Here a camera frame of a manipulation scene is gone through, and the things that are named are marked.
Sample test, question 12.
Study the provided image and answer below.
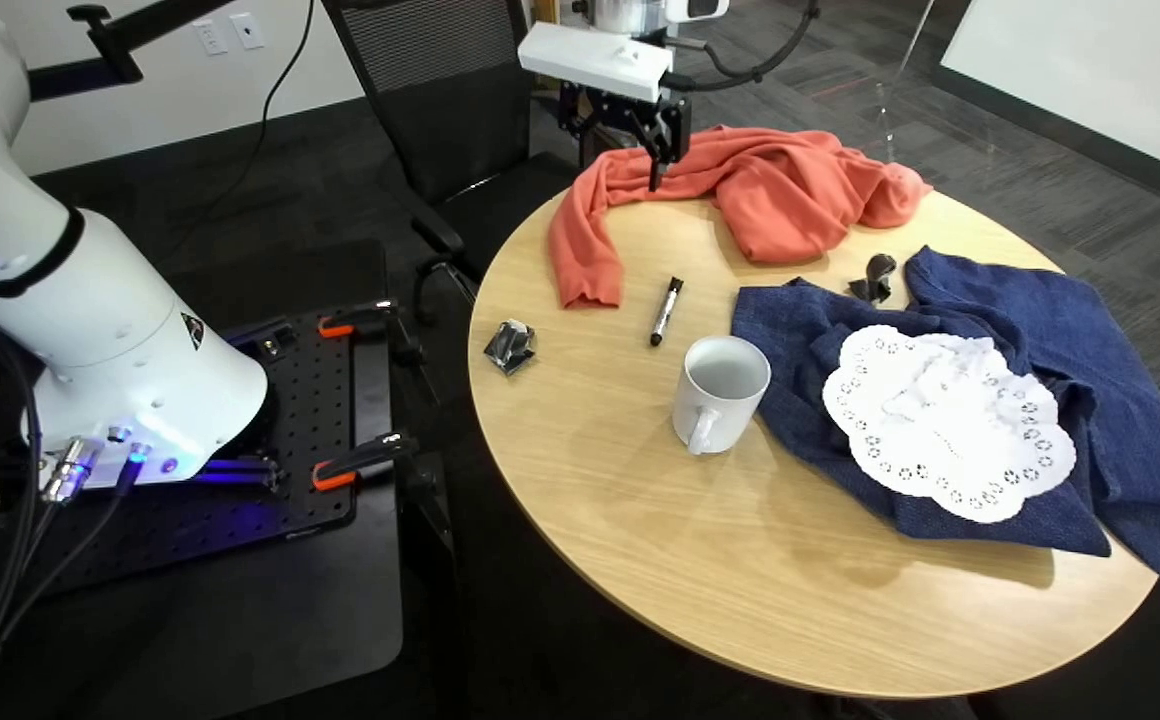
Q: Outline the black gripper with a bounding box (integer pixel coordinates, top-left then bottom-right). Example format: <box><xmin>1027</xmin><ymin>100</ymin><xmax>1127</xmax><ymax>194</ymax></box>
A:
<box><xmin>553</xmin><ymin>75</ymin><xmax>692</xmax><ymax>194</ymax></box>

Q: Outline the black marker pen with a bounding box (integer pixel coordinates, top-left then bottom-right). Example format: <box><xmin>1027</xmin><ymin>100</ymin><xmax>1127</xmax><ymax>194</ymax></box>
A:
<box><xmin>643</xmin><ymin>273</ymin><xmax>689</xmax><ymax>353</ymax></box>

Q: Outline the white ceramic mug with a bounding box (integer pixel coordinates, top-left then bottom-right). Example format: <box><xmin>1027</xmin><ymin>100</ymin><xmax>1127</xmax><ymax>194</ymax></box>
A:
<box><xmin>666</xmin><ymin>334</ymin><xmax>774</xmax><ymax>462</ymax></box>

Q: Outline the orange cloth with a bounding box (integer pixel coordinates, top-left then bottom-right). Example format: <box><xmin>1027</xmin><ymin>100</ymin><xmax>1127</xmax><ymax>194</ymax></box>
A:
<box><xmin>549</xmin><ymin>123</ymin><xmax>930</xmax><ymax>313</ymax></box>

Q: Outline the black office chair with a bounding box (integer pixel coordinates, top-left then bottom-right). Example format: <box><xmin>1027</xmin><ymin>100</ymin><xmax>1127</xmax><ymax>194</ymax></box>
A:
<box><xmin>320</xmin><ymin>0</ymin><xmax>633</xmax><ymax>294</ymax></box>

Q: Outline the crumpled black binder clip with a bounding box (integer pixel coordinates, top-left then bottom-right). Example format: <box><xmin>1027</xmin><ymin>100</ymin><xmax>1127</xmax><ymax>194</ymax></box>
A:
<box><xmin>480</xmin><ymin>315</ymin><xmax>541</xmax><ymax>375</ymax></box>

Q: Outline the small black binder clip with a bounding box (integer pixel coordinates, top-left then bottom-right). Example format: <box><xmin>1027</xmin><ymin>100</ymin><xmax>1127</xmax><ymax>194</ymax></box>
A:
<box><xmin>847</xmin><ymin>250</ymin><xmax>899</xmax><ymax>305</ymax></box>

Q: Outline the black orange bar clamp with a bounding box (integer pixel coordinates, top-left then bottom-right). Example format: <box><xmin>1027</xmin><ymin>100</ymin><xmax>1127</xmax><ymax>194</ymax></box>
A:
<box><xmin>316</xmin><ymin>298</ymin><xmax>402</xmax><ymax>346</ymax></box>
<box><xmin>306</xmin><ymin>428</ymin><xmax>421</xmax><ymax>495</ymax></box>

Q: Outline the white paper doily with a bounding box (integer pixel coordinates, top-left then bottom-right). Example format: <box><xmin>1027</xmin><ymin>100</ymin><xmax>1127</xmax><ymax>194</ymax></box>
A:
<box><xmin>821</xmin><ymin>320</ymin><xmax>1078</xmax><ymax>528</ymax></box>

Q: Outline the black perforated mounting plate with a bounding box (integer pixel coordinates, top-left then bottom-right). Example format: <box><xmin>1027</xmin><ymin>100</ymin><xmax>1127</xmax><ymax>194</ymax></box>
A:
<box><xmin>222</xmin><ymin>308</ymin><xmax>402</xmax><ymax>541</ymax></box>

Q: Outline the blue cloth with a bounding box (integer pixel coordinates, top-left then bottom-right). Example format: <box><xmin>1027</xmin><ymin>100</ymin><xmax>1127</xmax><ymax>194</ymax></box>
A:
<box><xmin>726</xmin><ymin>245</ymin><xmax>1160</xmax><ymax>575</ymax></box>

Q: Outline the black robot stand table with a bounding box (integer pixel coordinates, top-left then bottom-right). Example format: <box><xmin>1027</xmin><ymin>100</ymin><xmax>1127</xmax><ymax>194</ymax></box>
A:
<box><xmin>0</xmin><ymin>305</ymin><xmax>408</xmax><ymax>687</ymax></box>

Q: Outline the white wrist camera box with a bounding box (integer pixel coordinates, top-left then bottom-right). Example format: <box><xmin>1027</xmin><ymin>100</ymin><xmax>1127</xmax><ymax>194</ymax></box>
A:
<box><xmin>514</xmin><ymin>20</ymin><xmax>679</xmax><ymax>108</ymax></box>

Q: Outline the black wall cable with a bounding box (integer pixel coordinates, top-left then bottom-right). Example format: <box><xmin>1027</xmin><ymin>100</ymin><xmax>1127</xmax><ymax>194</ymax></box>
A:
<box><xmin>254</xmin><ymin>0</ymin><xmax>323</xmax><ymax>152</ymax></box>

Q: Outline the white wall outlet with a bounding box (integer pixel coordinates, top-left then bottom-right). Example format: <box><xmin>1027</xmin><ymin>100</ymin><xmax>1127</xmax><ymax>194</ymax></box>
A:
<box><xmin>197</xmin><ymin>8</ymin><xmax>266</xmax><ymax>59</ymax></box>

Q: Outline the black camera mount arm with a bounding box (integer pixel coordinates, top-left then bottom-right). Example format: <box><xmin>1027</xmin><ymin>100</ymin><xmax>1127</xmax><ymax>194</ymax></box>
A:
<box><xmin>15</xmin><ymin>0</ymin><xmax>231</xmax><ymax>104</ymax></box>

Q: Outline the black base cable bundle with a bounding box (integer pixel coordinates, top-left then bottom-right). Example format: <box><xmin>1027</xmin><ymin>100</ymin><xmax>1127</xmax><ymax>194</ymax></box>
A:
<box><xmin>0</xmin><ymin>353</ymin><xmax>146</xmax><ymax>720</ymax></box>

